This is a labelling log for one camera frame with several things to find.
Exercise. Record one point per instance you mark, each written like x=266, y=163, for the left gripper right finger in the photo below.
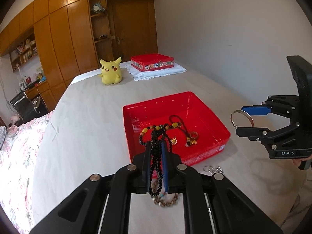
x=178, y=177

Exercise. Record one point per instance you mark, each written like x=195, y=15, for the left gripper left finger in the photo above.
x=135, y=177

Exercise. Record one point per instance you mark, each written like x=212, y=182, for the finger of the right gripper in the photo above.
x=258, y=133
x=258, y=110

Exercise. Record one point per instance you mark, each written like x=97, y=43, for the thin silver ring bangle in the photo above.
x=240, y=118

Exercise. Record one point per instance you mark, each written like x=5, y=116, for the person's right hand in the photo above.
x=303, y=164

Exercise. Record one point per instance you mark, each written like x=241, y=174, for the red tin box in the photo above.
x=193, y=129

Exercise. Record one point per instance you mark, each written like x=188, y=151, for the white lace cloth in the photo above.
x=138, y=75

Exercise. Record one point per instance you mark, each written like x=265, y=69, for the yellow Pikachu plush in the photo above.
x=111, y=72

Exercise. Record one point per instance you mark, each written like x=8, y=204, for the floral pink bedding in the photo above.
x=21, y=198

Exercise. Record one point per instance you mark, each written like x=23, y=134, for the red tin lid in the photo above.
x=152, y=62

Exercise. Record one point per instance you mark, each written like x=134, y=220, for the wooden desk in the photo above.
x=43, y=90

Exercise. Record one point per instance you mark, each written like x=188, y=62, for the black office chair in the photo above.
x=28, y=109

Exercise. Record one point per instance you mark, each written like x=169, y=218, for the wooden door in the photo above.
x=133, y=26

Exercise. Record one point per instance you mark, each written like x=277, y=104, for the wooden wardrobe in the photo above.
x=63, y=35

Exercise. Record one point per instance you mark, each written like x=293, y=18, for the wall bookshelf with books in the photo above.
x=23, y=52

